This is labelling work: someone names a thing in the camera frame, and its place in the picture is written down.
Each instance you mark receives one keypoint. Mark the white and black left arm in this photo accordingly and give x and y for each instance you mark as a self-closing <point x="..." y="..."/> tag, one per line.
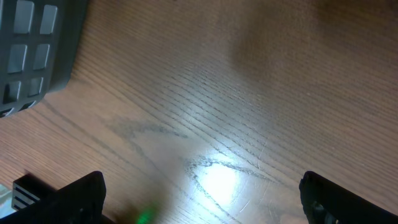
<point x="80" y="202"/>

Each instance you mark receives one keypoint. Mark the dark grey plastic basket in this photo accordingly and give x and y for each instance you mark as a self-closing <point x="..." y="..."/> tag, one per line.
<point x="39" y="41"/>

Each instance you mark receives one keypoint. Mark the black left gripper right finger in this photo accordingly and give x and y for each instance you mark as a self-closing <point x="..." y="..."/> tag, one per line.
<point x="323" y="201"/>

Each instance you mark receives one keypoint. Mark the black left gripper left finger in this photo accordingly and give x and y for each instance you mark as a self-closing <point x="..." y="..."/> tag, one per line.
<point x="37" y="202"/>

